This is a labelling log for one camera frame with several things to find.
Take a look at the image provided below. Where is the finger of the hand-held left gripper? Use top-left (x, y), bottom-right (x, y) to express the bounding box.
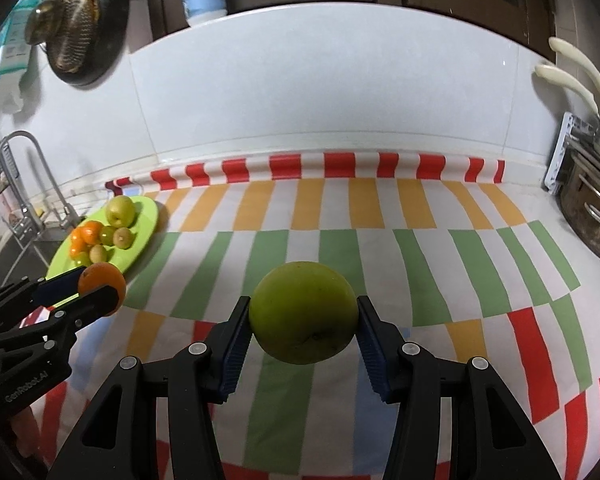
top-left (0, 266), bottom-right (87, 319)
top-left (0, 284), bottom-right (124, 357)

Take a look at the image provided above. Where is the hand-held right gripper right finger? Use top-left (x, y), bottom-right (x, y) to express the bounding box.
top-left (356, 295), bottom-right (558, 480)

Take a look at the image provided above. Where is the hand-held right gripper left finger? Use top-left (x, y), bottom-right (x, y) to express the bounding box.
top-left (45, 296), bottom-right (253, 480)

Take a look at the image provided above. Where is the large yellow-green citrus fruit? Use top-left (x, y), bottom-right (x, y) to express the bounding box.
top-left (249, 261), bottom-right (359, 365)

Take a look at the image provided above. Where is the green round plate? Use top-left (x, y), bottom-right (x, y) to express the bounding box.
top-left (45, 195), bottom-right (160, 306)

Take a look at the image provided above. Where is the green apple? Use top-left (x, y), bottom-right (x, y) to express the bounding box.
top-left (105, 196), bottom-right (137, 227)

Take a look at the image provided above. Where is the person's left hand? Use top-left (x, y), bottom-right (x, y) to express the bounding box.
top-left (9, 402), bottom-right (48, 466)

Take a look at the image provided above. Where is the steel kitchen sink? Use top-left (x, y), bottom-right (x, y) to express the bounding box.
top-left (0, 225), bottom-right (66, 291)

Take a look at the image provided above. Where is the chrome gooseneck faucet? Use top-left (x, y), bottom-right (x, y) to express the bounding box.
top-left (0, 131), bottom-right (83, 231)

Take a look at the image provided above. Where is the colourful checked tablecloth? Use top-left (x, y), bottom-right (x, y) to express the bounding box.
top-left (10, 152), bottom-right (600, 480)

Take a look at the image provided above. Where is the green-white tissue package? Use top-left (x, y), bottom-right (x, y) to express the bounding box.
top-left (0, 0), bottom-right (38, 111)

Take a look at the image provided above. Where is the metal mesh strainer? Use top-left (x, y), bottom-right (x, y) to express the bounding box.
top-left (47, 0), bottom-right (103, 73)

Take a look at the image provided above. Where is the black frying pan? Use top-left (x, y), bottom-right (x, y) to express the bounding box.
top-left (45, 0), bottom-right (130, 87)

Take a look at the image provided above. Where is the steel utensil holder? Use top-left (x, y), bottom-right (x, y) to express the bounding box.
top-left (560, 145), bottom-right (600, 266)

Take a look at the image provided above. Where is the brass-coloured ladle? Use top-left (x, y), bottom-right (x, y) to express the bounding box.
top-left (26, 0), bottom-right (73, 43)

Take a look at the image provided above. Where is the white plastic rack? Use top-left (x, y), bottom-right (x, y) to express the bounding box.
top-left (545, 112), bottom-right (598, 196)

